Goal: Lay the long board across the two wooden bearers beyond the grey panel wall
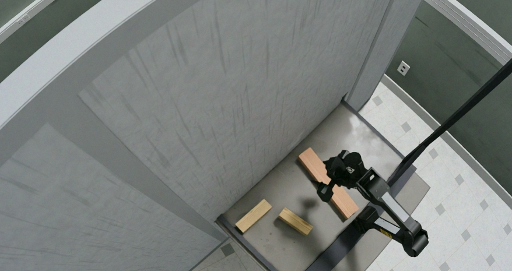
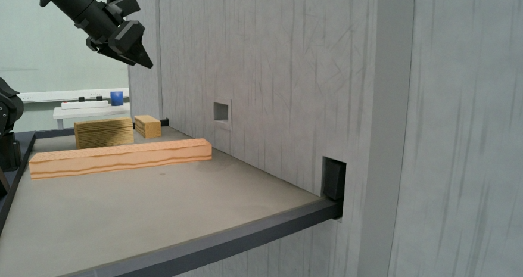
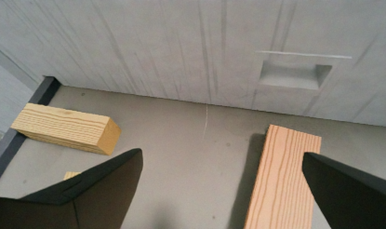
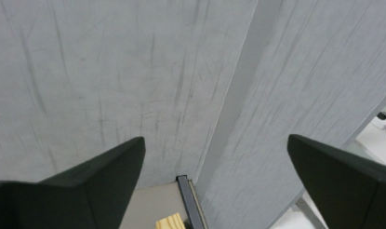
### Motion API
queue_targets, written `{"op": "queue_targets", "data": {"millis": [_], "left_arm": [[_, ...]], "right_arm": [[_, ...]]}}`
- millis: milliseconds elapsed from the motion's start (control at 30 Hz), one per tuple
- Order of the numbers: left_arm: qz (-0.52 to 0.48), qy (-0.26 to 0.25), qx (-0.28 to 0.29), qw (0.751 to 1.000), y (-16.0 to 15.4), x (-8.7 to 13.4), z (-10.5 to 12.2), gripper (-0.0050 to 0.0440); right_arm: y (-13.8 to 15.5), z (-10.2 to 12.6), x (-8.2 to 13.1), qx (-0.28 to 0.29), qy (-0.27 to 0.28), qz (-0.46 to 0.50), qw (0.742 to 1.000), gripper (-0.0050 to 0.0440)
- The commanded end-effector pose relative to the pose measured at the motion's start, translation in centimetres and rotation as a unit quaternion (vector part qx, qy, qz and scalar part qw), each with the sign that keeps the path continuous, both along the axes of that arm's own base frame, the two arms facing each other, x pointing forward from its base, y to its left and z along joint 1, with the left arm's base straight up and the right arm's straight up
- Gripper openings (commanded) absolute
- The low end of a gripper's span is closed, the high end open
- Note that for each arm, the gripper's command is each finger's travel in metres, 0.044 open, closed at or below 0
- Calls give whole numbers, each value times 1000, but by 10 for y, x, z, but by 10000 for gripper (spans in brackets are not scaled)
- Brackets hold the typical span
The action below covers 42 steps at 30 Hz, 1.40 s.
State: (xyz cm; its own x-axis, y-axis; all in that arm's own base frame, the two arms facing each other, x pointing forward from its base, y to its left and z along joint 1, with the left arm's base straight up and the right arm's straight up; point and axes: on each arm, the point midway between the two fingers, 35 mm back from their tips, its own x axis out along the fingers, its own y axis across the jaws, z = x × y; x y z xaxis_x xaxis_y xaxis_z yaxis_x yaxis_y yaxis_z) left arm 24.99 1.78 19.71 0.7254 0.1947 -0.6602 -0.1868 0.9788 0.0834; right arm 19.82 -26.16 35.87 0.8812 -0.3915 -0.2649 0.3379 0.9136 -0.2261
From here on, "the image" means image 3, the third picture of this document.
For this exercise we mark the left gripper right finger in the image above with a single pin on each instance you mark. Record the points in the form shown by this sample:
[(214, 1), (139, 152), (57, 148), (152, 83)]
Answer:
[(348, 197)]

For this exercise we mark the grey panel wall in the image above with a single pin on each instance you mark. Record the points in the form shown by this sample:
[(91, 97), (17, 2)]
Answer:
[(193, 50)]

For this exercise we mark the light wooden board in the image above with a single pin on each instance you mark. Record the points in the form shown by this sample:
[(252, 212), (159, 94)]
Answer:
[(281, 198)]

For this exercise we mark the rectangular slot in grey wall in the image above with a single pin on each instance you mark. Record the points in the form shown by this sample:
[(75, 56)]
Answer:
[(270, 72)]

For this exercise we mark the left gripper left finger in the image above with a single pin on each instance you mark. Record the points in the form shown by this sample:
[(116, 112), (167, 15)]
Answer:
[(97, 198)]

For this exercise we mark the light wooden block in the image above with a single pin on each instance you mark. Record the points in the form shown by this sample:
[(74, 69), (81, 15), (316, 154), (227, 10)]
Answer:
[(89, 132), (70, 174)]

